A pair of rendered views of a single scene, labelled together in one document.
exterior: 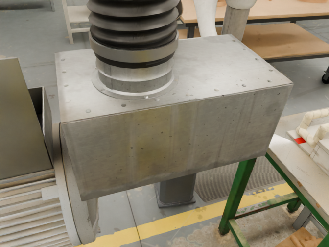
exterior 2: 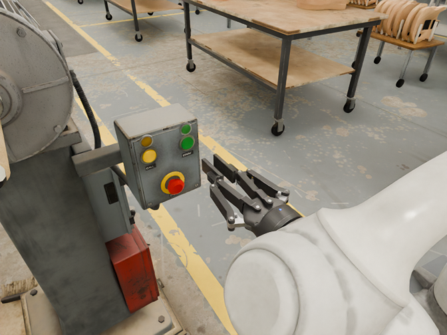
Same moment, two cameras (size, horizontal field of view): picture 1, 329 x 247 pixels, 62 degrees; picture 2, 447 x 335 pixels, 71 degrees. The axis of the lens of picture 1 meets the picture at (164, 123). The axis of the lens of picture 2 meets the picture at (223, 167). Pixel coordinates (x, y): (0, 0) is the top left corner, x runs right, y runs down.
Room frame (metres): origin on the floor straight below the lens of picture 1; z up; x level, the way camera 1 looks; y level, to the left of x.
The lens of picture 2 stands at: (0.62, -0.34, 1.45)
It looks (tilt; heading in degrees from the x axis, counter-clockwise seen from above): 37 degrees down; 77
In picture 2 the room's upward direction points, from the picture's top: straight up
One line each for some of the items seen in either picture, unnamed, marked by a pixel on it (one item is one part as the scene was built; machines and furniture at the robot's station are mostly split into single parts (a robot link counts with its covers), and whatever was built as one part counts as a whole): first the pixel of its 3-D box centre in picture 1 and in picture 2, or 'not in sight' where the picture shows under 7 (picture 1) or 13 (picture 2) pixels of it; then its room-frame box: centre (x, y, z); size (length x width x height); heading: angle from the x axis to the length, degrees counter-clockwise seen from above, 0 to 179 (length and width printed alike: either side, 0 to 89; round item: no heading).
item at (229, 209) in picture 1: (236, 192); not in sight; (0.94, -0.42, 0.45); 0.05 x 0.05 x 0.90; 21
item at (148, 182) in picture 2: not in sight; (142, 155); (0.56, 0.33, 0.99); 0.24 x 0.21 x 0.26; 111
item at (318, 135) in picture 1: (318, 137); not in sight; (0.83, -0.62, 0.99); 0.03 x 0.03 x 0.09
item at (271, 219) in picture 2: not in sight; (269, 219); (0.77, -0.01, 1.07); 0.09 x 0.08 x 0.07; 111
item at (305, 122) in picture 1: (304, 124); not in sight; (0.90, -0.59, 0.99); 0.03 x 0.03 x 0.09
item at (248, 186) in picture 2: not in sight; (253, 191); (0.76, 0.06, 1.07); 0.11 x 0.01 x 0.04; 104
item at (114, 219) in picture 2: not in sight; (94, 157); (0.42, 0.44, 0.93); 0.15 x 0.10 x 0.55; 111
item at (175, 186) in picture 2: not in sight; (173, 184); (0.63, 0.22, 0.98); 0.04 x 0.04 x 0.04; 21
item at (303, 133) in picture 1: (306, 135); not in sight; (0.86, -0.60, 0.96); 0.11 x 0.03 x 0.03; 21
